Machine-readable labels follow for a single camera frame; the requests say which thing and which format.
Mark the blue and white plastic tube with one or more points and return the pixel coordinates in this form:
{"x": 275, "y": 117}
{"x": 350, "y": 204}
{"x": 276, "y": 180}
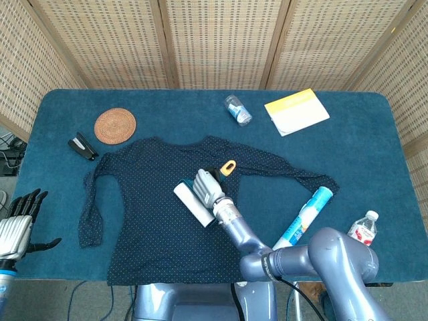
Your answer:
{"x": 307, "y": 214}

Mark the grey-blue robot torso base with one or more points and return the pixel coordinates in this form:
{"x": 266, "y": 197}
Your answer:
{"x": 187, "y": 301}

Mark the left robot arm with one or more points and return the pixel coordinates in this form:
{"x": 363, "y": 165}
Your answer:
{"x": 6, "y": 291}

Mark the teal lint roller yellow tip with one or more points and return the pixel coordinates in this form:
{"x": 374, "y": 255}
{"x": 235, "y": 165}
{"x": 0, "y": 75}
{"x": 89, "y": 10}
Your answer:
{"x": 194, "y": 204}

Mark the yellow white booklet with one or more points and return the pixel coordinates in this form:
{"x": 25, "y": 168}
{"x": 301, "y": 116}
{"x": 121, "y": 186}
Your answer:
{"x": 297, "y": 113}

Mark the small clear plastic jar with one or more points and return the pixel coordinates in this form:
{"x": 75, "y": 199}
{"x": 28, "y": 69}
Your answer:
{"x": 238, "y": 111}

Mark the bamboo folding screen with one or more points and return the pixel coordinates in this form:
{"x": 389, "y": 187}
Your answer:
{"x": 220, "y": 43}

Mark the black stapler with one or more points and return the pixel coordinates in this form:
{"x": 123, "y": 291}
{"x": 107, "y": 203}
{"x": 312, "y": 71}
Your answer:
{"x": 82, "y": 147}

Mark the brown shoe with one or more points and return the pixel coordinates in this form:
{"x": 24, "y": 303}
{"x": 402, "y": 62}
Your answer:
{"x": 312, "y": 291}

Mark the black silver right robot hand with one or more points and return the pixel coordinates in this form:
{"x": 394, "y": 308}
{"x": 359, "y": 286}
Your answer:
{"x": 207, "y": 189}

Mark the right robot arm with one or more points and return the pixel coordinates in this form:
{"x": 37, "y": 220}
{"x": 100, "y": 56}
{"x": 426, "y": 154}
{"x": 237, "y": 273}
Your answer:
{"x": 301, "y": 261}

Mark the blue carpet table cover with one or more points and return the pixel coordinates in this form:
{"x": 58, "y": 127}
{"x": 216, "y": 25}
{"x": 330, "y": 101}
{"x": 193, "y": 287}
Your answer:
{"x": 334, "y": 157}

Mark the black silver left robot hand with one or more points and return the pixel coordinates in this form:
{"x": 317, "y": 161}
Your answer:
{"x": 15, "y": 230}

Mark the clear water bottle red label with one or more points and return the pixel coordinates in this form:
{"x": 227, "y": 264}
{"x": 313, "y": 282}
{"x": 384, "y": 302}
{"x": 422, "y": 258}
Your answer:
{"x": 364, "y": 229}

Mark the dark dotted long-sleeve shirt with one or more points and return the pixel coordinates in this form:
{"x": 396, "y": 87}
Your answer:
{"x": 150, "y": 207}

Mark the round woven coaster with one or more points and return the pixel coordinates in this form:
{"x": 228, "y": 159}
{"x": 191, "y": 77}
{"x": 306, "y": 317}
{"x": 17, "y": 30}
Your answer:
{"x": 115, "y": 126}

